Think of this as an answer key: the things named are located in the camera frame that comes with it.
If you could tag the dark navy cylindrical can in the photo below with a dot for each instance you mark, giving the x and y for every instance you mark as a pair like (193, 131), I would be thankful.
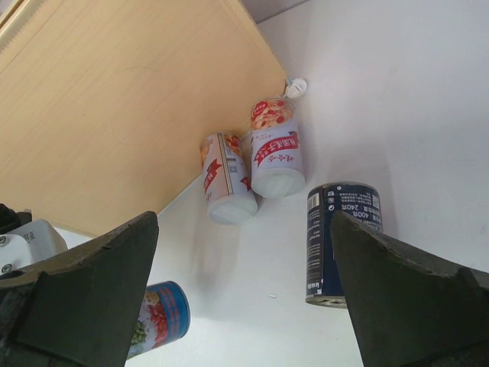
(323, 285)

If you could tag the wooden cube counter box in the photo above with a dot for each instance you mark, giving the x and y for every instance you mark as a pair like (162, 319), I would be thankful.
(104, 103)

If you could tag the blue vegetable cylindrical can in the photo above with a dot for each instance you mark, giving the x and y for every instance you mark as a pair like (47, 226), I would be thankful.
(164, 317)

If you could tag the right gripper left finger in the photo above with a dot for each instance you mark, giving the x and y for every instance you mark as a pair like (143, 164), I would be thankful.
(79, 308)

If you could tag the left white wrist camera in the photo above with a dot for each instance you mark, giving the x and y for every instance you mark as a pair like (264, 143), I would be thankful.
(29, 244)

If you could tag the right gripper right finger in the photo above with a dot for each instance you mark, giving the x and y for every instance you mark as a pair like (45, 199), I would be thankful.
(409, 307)

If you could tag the red white can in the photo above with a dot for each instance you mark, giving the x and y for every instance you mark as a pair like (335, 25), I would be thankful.
(226, 183)
(276, 157)

